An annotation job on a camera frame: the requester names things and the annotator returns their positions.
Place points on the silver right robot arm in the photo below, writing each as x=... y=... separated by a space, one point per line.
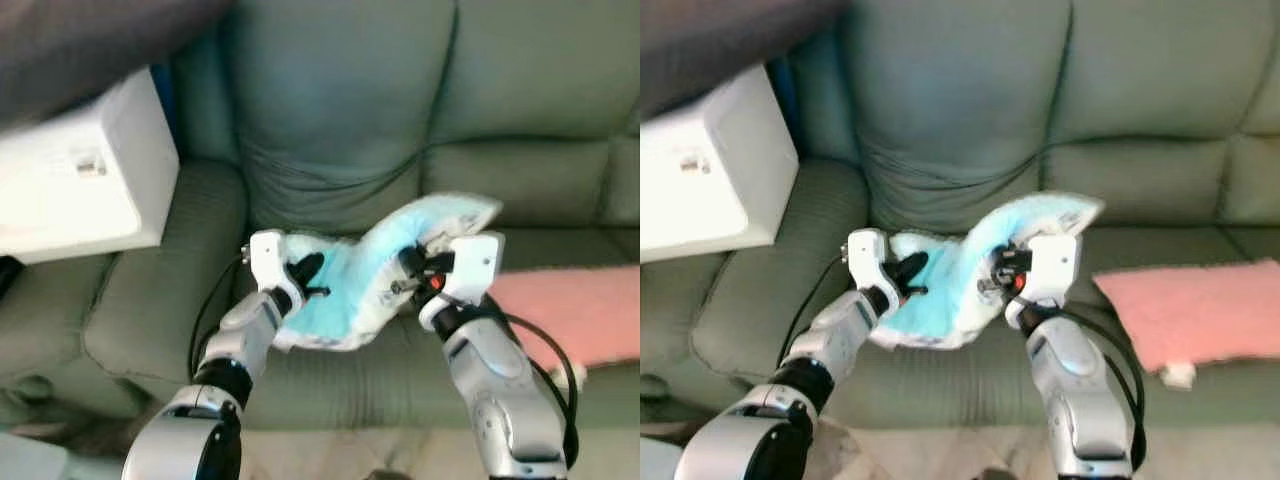
x=490 y=380
x=1075 y=380

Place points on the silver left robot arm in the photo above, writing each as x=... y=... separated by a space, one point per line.
x=835 y=340
x=240 y=340

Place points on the pink pillow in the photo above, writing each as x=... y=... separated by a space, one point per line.
x=1190 y=310
x=570 y=310

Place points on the green leather sofa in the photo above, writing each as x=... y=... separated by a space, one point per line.
x=350 y=100
x=960 y=100

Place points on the white box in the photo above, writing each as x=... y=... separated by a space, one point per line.
x=80 y=170
x=700 y=170

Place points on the dark grey fabric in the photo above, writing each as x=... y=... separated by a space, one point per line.
x=90 y=40
x=720 y=40

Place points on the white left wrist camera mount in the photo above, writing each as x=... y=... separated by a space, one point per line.
x=865 y=255
x=265 y=255

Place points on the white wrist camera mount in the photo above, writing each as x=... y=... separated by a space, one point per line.
x=1055 y=265
x=475 y=265
x=265 y=255
x=865 y=255

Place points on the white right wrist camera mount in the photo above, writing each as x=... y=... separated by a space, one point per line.
x=475 y=265
x=1055 y=265

